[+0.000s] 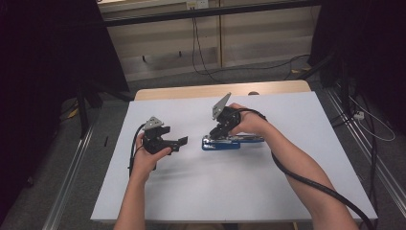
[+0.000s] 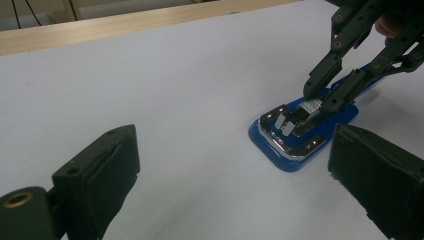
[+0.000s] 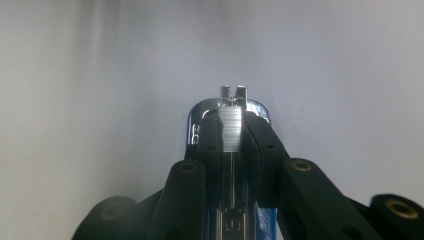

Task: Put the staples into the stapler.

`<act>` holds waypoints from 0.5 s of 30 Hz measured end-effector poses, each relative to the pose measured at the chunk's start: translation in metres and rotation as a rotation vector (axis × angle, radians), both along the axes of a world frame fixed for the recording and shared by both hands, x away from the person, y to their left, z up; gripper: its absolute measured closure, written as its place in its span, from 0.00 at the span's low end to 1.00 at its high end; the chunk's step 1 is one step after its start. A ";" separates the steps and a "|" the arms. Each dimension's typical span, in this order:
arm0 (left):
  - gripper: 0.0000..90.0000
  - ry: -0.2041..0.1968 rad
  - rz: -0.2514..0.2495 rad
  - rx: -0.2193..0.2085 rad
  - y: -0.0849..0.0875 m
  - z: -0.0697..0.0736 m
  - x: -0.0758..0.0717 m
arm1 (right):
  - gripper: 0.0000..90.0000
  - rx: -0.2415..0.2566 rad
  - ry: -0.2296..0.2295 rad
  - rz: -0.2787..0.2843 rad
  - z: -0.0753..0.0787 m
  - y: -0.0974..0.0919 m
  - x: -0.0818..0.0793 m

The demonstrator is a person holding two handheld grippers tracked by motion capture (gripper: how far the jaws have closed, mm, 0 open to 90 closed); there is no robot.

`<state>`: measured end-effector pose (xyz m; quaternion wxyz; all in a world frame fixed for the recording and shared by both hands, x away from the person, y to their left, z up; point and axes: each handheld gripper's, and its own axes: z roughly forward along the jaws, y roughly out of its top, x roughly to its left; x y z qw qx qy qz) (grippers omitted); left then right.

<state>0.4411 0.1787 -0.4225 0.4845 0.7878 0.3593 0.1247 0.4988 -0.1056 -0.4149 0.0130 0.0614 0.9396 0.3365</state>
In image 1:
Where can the small brown knob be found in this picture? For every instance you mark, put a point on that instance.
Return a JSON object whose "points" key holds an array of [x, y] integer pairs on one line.
{"points": [[253, 93]]}

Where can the black metal stand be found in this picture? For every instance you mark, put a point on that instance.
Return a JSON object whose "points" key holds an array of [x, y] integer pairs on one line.
{"points": [[317, 67], [85, 108]]}

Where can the white table mat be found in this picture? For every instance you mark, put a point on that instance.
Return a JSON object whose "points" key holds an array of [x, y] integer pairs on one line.
{"points": [[223, 185]]}

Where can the blue stapler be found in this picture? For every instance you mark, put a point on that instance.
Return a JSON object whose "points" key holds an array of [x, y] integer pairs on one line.
{"points": [[220, 145]]}

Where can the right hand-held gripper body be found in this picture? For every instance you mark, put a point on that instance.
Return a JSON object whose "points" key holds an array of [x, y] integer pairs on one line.
{"points": [[228, 116]]}

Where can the wooden table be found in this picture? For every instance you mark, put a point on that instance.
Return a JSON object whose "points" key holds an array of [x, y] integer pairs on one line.
{"points": [[198, 91]]}

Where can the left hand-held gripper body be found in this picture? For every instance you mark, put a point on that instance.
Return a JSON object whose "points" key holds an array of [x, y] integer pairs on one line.
{"points": [[154, 140]]}

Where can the black curtain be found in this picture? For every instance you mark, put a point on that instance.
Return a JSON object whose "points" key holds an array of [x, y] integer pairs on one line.
{"points": [[41, 80], [367, 48]]}

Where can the aluminium floor rail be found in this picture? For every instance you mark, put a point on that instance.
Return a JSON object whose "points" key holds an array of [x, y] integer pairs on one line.
{"points": [[68, 179], [367, 150]]}

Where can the black horizontal bar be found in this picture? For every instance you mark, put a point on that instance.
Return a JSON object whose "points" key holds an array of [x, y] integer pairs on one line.
{"points": [[207, 12]]}

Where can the person's left hand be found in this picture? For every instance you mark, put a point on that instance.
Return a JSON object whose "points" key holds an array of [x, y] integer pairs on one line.
{"points": [[143, 164]]}

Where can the white wall socket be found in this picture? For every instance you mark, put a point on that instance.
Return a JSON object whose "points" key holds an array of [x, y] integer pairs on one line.
{"points": [[197, 4]]}

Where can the person's right hand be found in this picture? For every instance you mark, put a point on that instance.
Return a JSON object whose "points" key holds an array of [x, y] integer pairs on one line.
{"points": [[252, 123]]}

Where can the white plug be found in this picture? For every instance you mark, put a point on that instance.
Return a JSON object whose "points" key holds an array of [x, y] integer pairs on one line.
{"points": [[359, 115]]}

